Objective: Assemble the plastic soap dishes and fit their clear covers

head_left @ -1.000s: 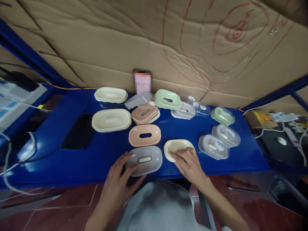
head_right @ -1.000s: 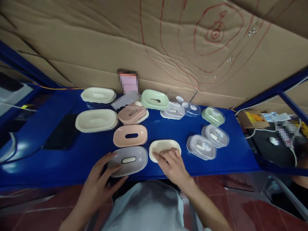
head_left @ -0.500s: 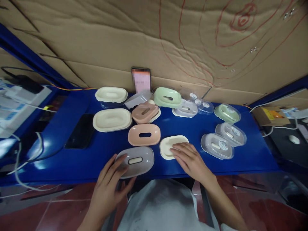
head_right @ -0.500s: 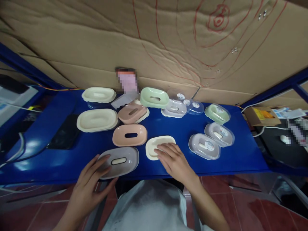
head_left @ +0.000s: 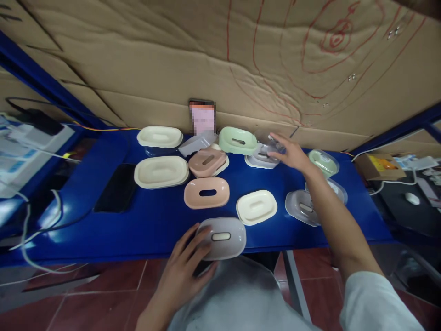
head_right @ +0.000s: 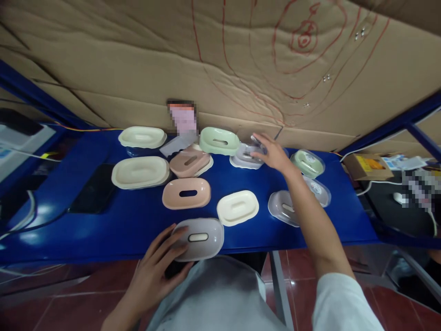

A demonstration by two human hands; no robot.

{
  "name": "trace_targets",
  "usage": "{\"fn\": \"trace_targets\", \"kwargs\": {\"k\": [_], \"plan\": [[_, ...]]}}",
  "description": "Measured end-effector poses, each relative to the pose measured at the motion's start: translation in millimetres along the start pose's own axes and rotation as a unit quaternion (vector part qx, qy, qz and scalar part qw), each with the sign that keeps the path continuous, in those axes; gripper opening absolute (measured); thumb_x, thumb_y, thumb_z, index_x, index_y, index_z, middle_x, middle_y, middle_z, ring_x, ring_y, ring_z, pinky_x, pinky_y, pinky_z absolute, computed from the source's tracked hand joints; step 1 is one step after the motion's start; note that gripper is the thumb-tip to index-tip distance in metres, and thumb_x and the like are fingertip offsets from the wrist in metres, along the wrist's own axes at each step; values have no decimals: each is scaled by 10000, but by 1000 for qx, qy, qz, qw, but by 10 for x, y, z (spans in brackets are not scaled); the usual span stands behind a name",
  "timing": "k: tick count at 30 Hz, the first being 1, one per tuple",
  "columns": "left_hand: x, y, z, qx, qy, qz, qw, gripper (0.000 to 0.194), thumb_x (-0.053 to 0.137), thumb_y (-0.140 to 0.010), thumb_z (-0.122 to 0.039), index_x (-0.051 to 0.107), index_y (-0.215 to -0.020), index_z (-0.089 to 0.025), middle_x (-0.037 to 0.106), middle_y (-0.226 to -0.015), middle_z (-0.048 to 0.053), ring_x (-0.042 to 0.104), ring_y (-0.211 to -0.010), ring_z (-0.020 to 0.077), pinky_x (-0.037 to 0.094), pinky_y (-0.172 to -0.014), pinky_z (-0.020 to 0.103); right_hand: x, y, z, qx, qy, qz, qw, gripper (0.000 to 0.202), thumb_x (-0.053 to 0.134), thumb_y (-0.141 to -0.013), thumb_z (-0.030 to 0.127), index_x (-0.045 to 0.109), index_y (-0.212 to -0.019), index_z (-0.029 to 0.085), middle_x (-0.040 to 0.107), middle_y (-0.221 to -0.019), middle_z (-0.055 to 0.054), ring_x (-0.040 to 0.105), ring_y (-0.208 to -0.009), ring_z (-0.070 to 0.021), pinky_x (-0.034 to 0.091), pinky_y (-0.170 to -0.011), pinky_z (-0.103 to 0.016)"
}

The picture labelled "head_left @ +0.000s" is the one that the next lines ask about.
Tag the green soap dish clear lid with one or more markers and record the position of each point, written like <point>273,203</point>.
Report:
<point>323,161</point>

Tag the cream soap dish dark base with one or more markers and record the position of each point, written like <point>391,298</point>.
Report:
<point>159,137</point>

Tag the clear plastic soap dish lid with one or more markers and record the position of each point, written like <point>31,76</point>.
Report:
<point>263,144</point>

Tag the grey and cream soap dish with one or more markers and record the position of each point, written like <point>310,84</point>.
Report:
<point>258,162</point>

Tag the upright black smartphone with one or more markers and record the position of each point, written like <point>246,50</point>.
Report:
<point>202,117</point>

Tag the small cream soap dish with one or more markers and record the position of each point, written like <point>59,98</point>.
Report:
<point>256,207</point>

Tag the person's left fingers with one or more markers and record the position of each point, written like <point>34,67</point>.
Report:
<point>196,238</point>

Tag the white boxes with blue print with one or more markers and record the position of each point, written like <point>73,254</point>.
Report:
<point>27,155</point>

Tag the grey soap dish clear lid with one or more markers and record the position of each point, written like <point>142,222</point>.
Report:
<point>299,207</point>

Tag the open cardboard box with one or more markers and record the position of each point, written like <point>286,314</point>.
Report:
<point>379,167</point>

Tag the pink soap dish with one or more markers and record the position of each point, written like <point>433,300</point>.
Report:
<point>206,193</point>

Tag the person's right fingers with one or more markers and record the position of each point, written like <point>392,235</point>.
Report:
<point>280,139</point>

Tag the person's right hand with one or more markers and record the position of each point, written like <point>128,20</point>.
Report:
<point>298,158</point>

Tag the person's body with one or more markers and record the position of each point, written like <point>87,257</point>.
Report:
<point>237,300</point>

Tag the white computer mouse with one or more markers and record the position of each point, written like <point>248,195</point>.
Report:
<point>412,198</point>

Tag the clear covered soap dish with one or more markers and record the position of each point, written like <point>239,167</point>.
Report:
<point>336,191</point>

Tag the person's left hand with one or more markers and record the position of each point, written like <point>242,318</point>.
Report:
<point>182,269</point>

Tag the black power adapter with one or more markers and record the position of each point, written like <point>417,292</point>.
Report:
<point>41,120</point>

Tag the blue metal frame post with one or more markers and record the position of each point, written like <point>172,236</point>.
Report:
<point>41,79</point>

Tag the large cream soap dish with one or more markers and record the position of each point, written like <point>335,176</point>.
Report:
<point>160,171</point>

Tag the flat black smartphone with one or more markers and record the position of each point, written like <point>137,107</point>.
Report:
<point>116,189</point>

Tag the grey metal table leg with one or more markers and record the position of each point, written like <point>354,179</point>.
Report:
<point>298,286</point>

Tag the person's right thumb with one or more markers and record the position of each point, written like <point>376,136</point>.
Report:
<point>280,158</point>

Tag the person's left thumb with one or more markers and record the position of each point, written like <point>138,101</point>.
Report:
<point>206,273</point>

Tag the cardboard sheet with red drawing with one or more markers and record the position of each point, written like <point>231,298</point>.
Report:
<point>193,55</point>

